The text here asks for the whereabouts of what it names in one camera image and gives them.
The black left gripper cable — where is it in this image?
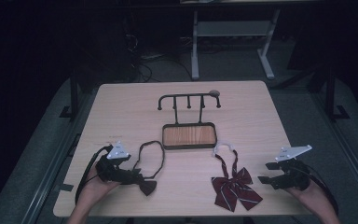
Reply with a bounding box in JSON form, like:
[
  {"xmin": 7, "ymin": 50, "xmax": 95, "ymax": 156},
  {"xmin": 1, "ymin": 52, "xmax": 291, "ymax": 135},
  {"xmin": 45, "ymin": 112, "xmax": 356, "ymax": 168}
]
[{"xmin": 74, "ymin": 145, "xmax": 114, "ymax": 205}]

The tangle of floor cables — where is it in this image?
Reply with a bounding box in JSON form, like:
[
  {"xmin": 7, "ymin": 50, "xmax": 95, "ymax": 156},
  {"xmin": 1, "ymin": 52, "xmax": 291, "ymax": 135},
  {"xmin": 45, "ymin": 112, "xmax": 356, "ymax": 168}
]
[{"xmin": 122, "ymin": 32, "xmax": 194, "ymax": 84}]

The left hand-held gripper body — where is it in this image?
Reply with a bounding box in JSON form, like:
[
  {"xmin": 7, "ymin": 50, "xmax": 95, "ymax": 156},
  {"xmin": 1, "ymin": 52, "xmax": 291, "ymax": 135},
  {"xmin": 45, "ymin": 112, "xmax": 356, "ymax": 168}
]
[{"xmin": 95, "ymin": 141, "xmax": 132, "ymax": 185}]

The black metal stand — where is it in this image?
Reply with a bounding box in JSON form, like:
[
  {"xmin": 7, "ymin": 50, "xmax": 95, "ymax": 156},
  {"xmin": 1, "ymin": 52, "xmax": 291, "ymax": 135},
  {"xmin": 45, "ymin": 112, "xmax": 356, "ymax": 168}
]
[
  {"xmin": 59, "ymin": 69, "xmax": 82, "ymax": 121},
  {"xmin": 323, "ymin": 63, "xmax": 351, "ymax": 121}
]

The person's left hand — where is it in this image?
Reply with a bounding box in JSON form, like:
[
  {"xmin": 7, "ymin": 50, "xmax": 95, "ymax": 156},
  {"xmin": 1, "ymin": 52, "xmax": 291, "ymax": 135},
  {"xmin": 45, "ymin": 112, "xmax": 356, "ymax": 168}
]
[{"xmin": 79, "ymin": 161, "xmax": 121, "ymax": 203}]

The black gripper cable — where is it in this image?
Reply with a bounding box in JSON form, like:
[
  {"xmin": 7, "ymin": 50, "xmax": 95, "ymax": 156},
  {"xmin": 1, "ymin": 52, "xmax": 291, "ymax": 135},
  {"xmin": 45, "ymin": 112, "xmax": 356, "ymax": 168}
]
[
  {"xmin": 300, "ymin": 161, "xmax": 339, "ymax": 217},
  {"xmin": 74, "ymin": 145, "xmax": 114, "ymax": 205}
]

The grey metal table frame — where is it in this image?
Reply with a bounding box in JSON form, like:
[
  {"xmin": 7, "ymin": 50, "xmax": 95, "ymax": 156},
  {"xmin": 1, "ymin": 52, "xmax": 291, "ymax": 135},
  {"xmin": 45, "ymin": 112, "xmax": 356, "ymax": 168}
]
[{"xmin": 190, "ymin": 8, "xmax": 282, "ymax": 81}]

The person's right hand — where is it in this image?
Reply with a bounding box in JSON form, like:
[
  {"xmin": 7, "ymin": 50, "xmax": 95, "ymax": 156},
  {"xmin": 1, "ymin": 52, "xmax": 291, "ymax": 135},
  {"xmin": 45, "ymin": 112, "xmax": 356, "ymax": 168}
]
[{"xmin": 283, "ymin": 178, "xmax": 331, "ymax": 217}]

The black rack with wooden base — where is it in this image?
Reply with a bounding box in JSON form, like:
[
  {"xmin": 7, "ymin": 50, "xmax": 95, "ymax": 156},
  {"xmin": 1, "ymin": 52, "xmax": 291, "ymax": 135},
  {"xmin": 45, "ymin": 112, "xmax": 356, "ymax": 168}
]
[{"xmin": 157, "ymin": 91, "xmax": 222, "ymax": 151}]

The red striped bow tie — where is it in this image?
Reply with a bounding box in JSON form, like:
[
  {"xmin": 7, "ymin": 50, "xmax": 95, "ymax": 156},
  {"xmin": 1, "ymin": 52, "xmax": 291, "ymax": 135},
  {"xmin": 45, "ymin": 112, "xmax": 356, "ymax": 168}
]
[{"xmin": 211, "ymin": 143, "xmax": 264, "ymax": 213}]

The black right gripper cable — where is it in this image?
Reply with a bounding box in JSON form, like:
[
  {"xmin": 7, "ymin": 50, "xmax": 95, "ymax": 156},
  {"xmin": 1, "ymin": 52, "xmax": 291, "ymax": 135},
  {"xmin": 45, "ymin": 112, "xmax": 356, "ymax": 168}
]
[{"xmin": 300, "ymin": 161, "xmax": 339, "ymax": 217}]

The dark brown bow tie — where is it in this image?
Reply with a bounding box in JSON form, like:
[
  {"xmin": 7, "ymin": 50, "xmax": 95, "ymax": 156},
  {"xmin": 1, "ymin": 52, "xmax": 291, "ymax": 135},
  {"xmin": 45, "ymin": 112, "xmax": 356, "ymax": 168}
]
[{"xmin": 131, "ymin": 140, "xmax": 166, "ymax": 197}]

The dark tape strip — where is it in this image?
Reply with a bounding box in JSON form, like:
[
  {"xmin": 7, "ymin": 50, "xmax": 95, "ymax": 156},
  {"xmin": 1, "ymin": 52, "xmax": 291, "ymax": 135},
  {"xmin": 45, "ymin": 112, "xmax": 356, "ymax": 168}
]
[{"xmin": 54, "ymin": 183, "xmax": 75, "ymax": 192}]

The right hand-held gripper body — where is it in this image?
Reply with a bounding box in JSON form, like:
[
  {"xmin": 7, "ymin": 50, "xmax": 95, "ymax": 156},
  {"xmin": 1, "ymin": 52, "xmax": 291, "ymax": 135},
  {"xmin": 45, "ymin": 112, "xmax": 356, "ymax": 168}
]
[{"xmin": 272, "ymin": 144, "xmax": 313, "ymax": 191}]

